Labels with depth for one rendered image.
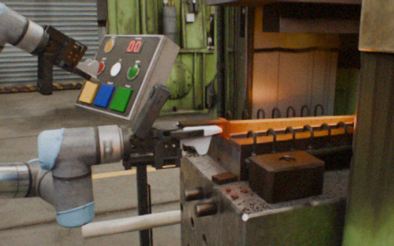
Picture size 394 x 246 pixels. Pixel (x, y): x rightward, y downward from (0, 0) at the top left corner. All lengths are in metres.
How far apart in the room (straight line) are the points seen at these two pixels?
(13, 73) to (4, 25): 7.69
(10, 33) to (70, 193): 0.43
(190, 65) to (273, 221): 5.08
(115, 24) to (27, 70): 3.50
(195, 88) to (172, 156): 4.94
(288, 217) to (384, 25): 0.35
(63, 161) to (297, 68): 0.68
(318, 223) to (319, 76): 0.54
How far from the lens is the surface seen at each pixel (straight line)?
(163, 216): 1.27
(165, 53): 1.22
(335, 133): 0.91
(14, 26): 1.02
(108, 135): 0.75
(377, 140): 0.67
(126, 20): 5.65
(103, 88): 1.31
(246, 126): 0.85
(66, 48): 1.07
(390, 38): 0.62
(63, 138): 0.75
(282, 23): 0.83
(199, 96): 5.79
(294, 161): 0.75
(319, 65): 1.17
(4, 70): 8.70
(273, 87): 1.09
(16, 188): 0.86
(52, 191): 0.81
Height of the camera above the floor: 1.21
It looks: 14 degrees down
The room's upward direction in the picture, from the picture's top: straight up
